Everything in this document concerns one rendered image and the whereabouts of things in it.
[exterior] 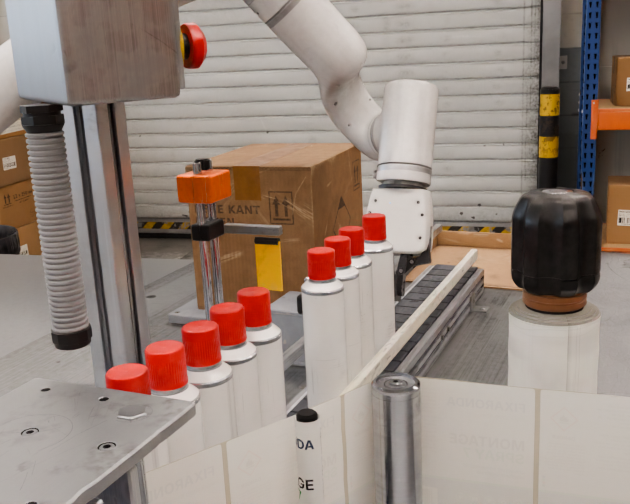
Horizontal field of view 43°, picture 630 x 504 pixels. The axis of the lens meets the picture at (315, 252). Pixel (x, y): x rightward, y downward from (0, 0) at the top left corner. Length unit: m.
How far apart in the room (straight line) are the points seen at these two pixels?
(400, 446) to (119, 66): 0.36
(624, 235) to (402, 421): 4.04
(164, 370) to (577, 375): 0.38
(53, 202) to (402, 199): 0.64
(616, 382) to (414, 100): 0.50
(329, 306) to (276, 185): 0.48
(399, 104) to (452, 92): 3.91
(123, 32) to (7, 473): 0.37
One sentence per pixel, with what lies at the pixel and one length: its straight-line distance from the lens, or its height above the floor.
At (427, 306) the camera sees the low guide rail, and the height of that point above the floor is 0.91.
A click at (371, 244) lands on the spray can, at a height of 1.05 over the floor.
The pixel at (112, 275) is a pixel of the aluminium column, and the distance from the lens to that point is 0.83.
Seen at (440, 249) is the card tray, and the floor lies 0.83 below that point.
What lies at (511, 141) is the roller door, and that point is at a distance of 5.15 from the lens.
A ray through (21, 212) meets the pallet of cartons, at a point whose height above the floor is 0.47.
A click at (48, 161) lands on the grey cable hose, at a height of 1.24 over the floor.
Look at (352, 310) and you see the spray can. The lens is 1.01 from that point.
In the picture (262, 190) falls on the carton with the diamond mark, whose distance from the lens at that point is 1.40.
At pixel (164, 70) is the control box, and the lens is 0.67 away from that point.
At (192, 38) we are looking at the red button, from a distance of 0.70.
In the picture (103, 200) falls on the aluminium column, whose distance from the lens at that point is 0.81.
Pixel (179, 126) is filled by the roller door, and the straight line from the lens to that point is 5.68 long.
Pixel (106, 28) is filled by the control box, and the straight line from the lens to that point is 0.65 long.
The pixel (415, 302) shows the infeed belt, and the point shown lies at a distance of 1.40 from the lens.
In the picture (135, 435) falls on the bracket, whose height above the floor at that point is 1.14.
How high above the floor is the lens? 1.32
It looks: 15 degrees down
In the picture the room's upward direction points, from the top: 3 degrees counter-clockwise
